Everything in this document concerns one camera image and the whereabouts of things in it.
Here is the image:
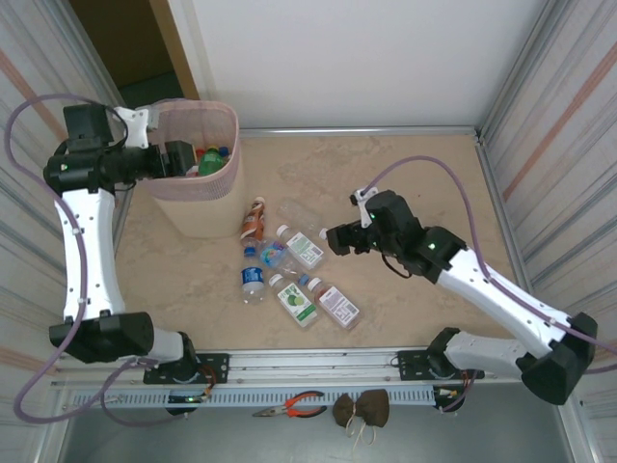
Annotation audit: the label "green bottle yellow cap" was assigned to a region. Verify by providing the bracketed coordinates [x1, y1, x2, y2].
[197, 148, 228, 176]

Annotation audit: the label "green white label bottle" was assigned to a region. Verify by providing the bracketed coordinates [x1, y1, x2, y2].
[275, 224, 325, 270]

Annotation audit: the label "clear unlabelled bottle white cap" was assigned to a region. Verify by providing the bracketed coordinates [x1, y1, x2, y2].
[278, 198, 332, 241]

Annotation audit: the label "pink label juice bottle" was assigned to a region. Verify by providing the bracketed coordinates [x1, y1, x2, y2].
[307, 278, 362, 333]

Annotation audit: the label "beige ribbed waste bin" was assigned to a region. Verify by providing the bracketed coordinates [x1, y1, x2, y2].
[143, 98, 247, 238]

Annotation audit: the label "clear bottle colourful blue label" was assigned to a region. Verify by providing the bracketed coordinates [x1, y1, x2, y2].
[258, 239, 312, 286]

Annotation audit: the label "brown coffee drink bottle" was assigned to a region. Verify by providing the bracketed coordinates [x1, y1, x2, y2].
[239, 196, 269, 248]

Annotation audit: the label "blue label bottle blue cap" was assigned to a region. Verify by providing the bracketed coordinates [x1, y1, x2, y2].
[239, 246, 267, 306]

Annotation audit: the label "pink waste bin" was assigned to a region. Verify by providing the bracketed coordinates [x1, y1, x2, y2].
[143, 98, 242, 202]

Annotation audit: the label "lime picture label bottle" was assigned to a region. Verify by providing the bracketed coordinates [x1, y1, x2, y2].
[268, 273, 319, 329]

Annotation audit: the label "black right controller box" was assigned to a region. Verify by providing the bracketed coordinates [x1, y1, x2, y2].
[433, 385, 467, 412]

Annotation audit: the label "black controller box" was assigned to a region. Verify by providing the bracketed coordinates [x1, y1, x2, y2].
[166, 393, 209, 417]
[433, 385, 467, 412]

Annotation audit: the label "black left controller box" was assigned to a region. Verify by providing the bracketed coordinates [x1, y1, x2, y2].
[166, 393, 209, 417]

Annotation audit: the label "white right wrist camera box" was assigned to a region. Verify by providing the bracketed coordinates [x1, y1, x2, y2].
[350, 187, 376, 228]

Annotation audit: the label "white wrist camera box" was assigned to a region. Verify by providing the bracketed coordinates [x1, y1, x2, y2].
[113, 105, 160, 150]
[350, 187, 376, 228]

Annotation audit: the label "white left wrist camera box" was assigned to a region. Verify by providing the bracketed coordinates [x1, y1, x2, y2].
[113, 105, 160, 150]

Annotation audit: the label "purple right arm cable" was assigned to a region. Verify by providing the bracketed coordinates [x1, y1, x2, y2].
[363, 154, 617, 415]

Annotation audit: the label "aluminium table edge rail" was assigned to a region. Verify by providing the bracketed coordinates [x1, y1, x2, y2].
[239, 125, 483, 141]

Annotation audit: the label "wooden door frame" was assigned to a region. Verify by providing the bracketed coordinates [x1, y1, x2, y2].
[148, 0, 200, 100]

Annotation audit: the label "aluminium mounting rail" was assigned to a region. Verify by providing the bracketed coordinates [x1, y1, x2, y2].
[50, 344, 577, 387]

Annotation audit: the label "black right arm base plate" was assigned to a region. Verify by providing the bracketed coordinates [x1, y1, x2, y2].
[395, 349, 486, 382]

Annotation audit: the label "brown cloth pouch with string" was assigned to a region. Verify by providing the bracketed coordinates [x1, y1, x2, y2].
[331, 388, 391, 446]

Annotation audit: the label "orange handled pliers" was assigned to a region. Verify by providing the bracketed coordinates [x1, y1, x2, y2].
[251, 390, 328, 420]

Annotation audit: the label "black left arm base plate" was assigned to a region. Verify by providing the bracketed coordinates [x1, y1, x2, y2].
[143, 352, 230, 386]

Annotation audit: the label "white slotted cable duct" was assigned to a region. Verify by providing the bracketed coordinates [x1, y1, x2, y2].
[65, 385, 467, 411]

